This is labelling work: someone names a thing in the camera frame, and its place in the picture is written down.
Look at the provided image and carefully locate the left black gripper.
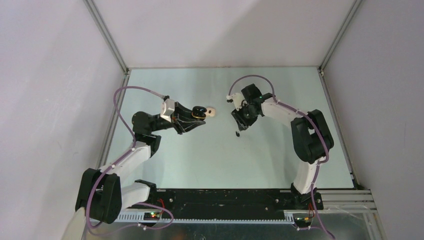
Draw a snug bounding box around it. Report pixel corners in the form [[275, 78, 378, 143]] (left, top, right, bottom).
[[149, 101, 205, 135]]

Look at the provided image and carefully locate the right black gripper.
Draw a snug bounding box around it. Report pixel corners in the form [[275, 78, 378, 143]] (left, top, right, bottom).
[[232, 102, 260, 131]]

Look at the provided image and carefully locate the black earbud charging case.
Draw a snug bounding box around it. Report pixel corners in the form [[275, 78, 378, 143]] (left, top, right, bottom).
[[191, 106, 210, 120]]

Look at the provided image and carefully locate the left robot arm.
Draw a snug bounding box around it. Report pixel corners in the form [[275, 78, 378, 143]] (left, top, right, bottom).
[[75, 99, 216, 224]]

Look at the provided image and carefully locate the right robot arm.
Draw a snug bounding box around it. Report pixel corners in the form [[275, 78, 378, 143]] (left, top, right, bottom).
[[226, 84, 334, 209]]

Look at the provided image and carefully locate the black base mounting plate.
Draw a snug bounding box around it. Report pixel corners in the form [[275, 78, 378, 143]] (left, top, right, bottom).
[[147, 188, 324, 221]]

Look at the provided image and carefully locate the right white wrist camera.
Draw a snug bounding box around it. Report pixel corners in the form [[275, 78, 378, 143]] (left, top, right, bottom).
[[226, 92, 246, 111]]

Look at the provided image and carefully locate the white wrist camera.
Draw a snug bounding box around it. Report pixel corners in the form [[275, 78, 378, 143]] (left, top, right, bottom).
[[160, 96, 176, 123], [226, 92, 246, 111]]

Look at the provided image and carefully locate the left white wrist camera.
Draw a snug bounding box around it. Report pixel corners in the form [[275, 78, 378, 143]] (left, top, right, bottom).
[[160, 96, 176, 123]]

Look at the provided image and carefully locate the right aluminium frame post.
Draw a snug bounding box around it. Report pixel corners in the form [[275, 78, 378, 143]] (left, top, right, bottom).
[[317, 0, 365, 190]]

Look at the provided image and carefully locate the aluminium frame post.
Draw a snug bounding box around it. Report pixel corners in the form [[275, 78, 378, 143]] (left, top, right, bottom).
[[317, 0, 365, 190], [83, 0, 129, 74]]

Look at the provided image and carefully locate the left aluminium frame post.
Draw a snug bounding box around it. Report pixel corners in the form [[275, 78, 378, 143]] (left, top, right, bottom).
[[83, 0, 129, 74]]

